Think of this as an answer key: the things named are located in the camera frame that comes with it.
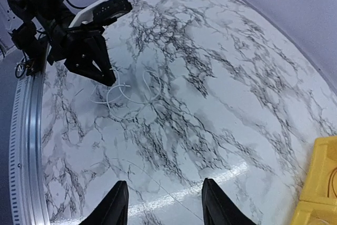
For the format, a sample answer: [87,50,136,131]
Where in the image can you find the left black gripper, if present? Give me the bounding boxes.
[47,23,116,85]

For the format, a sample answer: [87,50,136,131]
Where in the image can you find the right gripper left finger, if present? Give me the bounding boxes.
[79,181,129,225]

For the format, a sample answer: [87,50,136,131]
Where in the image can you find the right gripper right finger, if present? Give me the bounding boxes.
[202,178,255,225]

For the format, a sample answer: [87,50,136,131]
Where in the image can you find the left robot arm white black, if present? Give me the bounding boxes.
[7,0,132,86]

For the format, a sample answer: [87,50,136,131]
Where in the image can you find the yellow bin right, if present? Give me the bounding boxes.
[291,201,336,225]

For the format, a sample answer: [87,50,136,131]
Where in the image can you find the yellow bin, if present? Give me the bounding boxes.
[291,201,336,225]
[300,136,336,206]

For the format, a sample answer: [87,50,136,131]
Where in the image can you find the yellow bin middle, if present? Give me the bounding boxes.
[300,136,336,206]

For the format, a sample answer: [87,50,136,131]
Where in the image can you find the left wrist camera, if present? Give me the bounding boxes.
[69,0,133,28]

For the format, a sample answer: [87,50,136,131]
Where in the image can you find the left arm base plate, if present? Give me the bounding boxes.
[14,50,46,79]

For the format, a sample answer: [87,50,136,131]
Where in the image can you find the aluminium front rail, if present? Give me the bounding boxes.
[7,72,51,225]

